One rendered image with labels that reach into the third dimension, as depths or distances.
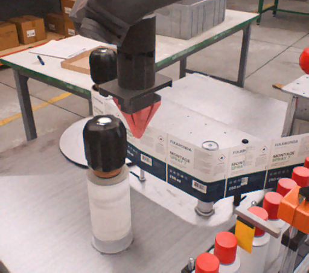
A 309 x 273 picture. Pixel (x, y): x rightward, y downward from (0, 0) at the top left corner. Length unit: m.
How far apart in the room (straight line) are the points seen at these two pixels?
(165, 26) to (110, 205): 1.88
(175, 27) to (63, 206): 1.72
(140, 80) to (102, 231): 0.37
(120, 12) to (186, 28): 2.01
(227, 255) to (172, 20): 2.01
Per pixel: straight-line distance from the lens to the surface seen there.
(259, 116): 1.46
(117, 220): 0.77
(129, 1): 0.38
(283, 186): 0.70
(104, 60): 1.01
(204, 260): 0.55
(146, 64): 0.52
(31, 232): 0.91
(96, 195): 0.73
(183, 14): 2.40
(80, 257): 0.83
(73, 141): 1.16
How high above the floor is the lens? 1.50
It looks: 29 degrees down
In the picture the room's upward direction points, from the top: straight up
